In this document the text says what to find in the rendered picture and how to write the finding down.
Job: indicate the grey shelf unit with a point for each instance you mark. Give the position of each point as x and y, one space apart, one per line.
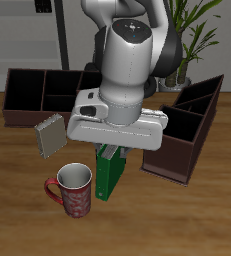
23 33

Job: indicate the red patterned mug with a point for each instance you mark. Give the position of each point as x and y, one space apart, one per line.
75 196

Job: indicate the green pot plant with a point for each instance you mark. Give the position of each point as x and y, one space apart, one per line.
190 43

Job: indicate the dark brown desk caddy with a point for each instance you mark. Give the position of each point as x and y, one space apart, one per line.
27 91
187 133

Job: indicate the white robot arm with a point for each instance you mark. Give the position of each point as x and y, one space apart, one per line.
128 66

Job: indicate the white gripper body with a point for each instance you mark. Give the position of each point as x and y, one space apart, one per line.
117 135

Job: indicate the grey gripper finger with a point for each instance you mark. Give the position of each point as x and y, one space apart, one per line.
124 152
98 147

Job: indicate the beige book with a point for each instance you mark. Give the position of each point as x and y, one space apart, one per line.
51 136

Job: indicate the green book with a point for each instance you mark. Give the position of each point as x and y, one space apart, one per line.
108 176

